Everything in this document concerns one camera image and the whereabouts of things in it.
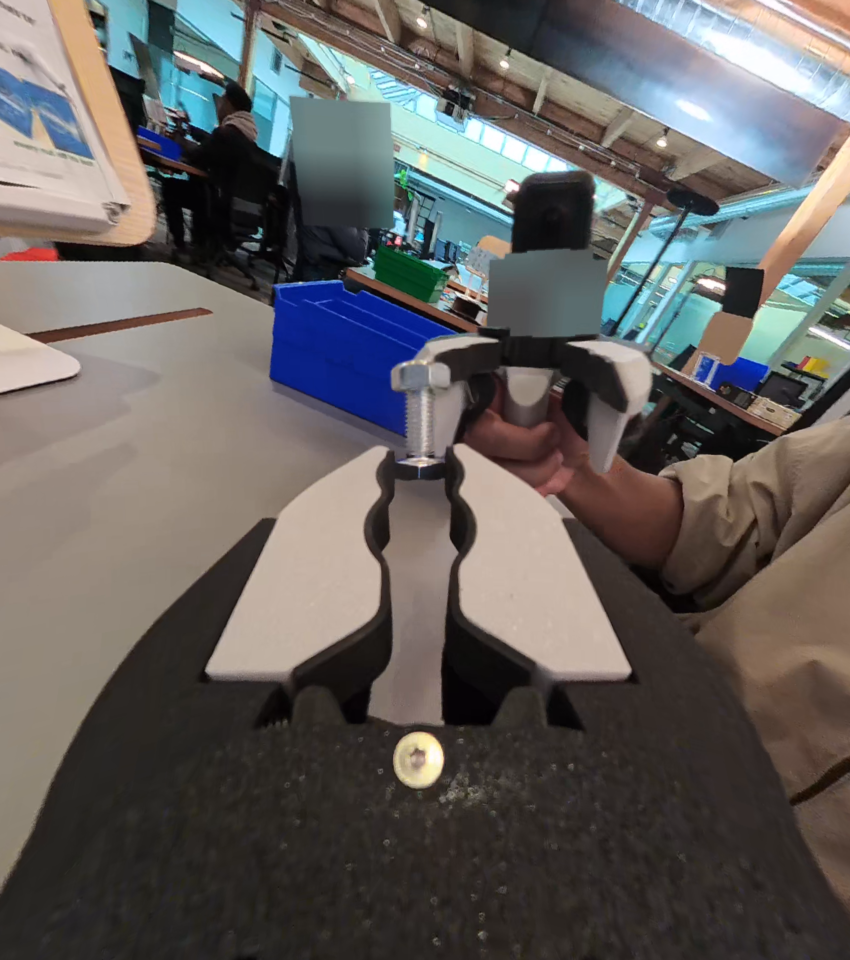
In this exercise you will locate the cardboard sign with black tag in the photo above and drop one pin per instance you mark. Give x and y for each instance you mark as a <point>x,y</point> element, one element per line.
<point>728,341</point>

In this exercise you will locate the blue storage bin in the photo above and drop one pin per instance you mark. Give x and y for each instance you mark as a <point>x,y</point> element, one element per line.
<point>159,142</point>
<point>335,360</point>
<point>747,375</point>

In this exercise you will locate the black round-top stand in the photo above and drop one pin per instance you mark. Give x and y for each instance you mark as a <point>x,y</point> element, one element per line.
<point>694,201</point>

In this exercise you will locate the yellow box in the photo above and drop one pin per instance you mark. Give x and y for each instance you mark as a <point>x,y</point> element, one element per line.
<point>816,366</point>

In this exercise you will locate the silver air duct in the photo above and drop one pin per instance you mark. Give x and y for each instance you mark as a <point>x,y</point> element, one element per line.
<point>769,199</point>
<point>807,52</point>

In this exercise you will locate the black monitor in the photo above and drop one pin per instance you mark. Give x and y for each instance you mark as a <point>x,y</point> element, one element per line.
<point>783,388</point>

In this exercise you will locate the wood-edged table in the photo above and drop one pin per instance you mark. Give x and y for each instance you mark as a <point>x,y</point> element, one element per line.
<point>395,294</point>
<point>709,394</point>

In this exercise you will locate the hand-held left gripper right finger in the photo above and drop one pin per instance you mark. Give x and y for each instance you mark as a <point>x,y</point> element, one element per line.
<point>537,592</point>

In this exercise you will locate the instruction board on white stand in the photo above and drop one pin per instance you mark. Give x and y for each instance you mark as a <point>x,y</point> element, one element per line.
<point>5,112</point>

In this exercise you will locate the orange traffic cone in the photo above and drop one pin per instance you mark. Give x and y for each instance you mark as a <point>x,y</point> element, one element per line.
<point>27,255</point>

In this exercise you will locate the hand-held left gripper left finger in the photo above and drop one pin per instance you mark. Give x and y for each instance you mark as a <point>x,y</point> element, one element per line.
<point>305,592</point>

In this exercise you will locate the green storage bin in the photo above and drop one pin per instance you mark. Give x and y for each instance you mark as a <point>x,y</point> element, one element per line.
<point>410,274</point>

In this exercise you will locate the person's right hand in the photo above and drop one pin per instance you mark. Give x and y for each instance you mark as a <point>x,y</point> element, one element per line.
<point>530,454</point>

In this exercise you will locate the ceiling projector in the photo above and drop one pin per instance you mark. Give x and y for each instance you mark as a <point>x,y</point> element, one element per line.
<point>461,103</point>

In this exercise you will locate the steel hex nut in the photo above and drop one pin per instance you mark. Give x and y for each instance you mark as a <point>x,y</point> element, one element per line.
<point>419,466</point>

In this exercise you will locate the wooden pillar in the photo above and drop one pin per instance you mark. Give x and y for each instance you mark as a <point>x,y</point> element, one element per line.
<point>822,202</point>

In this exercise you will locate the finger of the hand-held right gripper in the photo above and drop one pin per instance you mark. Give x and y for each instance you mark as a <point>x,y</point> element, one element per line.
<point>462,349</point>
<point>623,375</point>

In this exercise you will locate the steel hex bolt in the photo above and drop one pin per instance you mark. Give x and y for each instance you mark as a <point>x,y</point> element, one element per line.
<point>421,412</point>

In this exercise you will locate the black ceiling panel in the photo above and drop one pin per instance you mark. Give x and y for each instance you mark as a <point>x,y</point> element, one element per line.
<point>657,67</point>

